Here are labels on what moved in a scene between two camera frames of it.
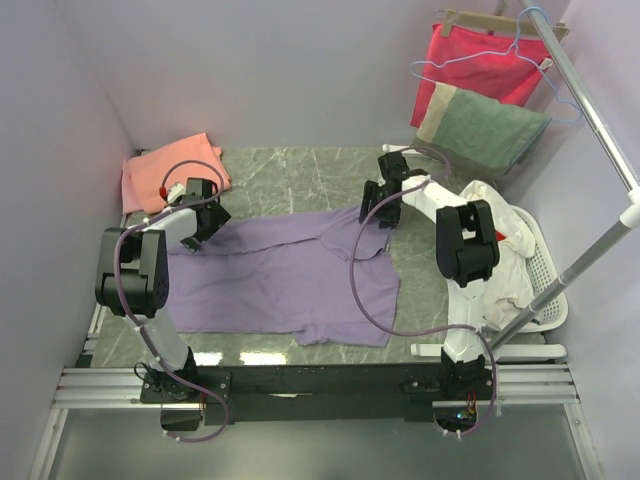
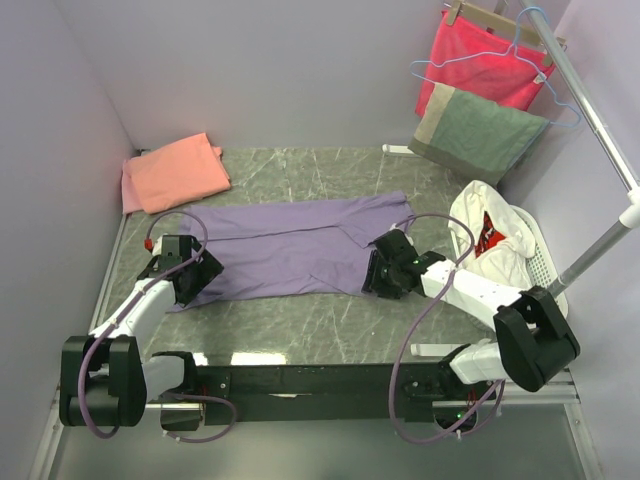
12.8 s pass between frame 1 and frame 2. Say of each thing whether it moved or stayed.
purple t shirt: moved
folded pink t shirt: stayed
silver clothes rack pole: stayed
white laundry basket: stayed
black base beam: stayed
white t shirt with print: stayed
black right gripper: moved
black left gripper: moved
